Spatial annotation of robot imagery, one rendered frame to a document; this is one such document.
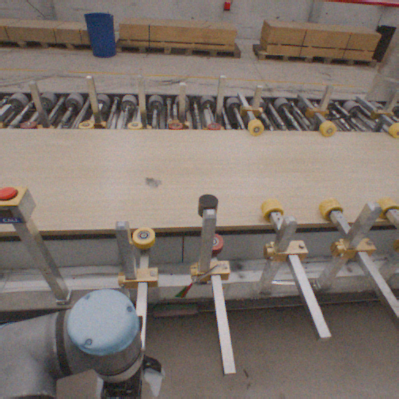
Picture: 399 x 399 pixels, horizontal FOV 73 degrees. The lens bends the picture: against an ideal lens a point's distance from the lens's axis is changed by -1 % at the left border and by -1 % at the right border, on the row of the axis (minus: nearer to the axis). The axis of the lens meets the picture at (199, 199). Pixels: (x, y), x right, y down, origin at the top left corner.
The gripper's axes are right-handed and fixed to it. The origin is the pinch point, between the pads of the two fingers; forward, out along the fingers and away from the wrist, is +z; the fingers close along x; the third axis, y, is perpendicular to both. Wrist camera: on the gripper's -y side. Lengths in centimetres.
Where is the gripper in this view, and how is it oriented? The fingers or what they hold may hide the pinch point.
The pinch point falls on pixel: (132, 374)
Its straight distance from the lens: 78.4
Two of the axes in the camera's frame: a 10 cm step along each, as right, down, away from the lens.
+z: -0.6, 7.4, 6.7
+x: 10.0, 0.3, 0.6
